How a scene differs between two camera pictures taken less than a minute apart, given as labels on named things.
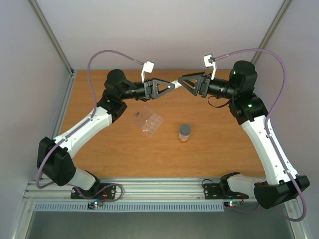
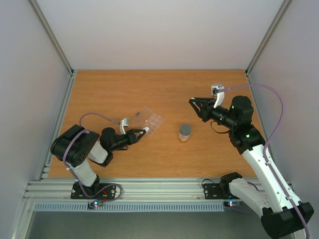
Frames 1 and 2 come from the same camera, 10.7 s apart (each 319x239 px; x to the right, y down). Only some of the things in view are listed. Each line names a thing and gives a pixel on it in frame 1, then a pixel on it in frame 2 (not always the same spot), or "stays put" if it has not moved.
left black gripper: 151,88 to 132,136
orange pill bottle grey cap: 185,130 stays put
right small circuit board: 231,203 stays put
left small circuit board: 90,205 stays put
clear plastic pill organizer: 147,120 stays put
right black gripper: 202,83 to 205,110
